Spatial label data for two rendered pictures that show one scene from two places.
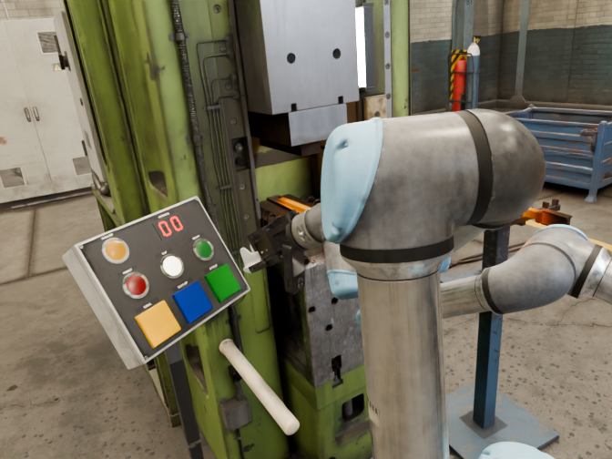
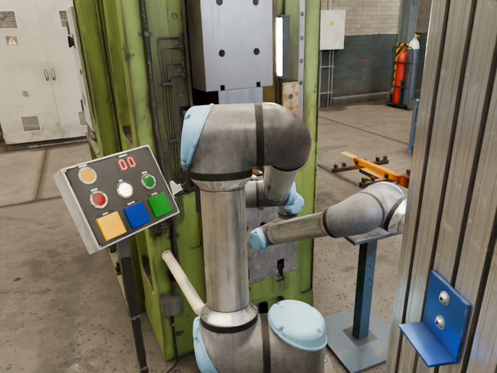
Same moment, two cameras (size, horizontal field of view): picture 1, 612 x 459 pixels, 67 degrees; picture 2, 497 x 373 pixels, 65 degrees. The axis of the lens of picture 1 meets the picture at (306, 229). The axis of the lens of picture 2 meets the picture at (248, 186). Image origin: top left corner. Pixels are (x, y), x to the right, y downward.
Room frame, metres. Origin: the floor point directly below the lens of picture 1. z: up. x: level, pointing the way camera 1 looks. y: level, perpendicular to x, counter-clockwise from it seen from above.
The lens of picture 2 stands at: (-0.26, -0.18, 1.58)
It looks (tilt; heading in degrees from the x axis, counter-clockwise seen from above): 21 degrees down; 3
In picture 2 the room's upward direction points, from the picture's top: 2 degrees counter-clockwise
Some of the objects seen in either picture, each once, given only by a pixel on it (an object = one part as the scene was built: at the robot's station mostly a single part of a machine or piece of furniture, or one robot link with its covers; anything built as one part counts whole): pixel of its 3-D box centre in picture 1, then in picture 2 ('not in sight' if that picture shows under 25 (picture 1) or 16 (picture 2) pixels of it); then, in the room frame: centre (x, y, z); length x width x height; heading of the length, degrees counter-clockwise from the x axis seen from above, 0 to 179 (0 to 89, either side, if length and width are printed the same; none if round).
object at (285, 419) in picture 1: (256, 382); (183, 280); (1.11, 0.19, 0.62); 0.44 x 0.05 x 0.05; 30
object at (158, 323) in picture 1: (158, 323); (111, 226); (0.86, 0.33, 1.01); 0.07 x 0.05 x 0.07; 145
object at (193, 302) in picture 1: (192, 301); (136, 214); (0.94, 0.28, 1.01); 0.07 x 0.05 x 0.07; 145
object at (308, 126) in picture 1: (284, 118); (221, 95); (1.54, 0.04, 1.32); 0.42 x 0.20 x 0.10; 30
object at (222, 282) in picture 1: (221, 283); (159, 205); (1.02, 0.22, 1.01); 0.07 x 0.05 x 0.07; 145
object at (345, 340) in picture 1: (312, 281); (237, 216); (1.58, -0.01, 0.69); 0.56 x 0.38 x 0.45; 30
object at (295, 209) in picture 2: not in sight; (288, 200); (1.09, -0.25, 0.99); 0.11 x 0.08 x 0.09; 30
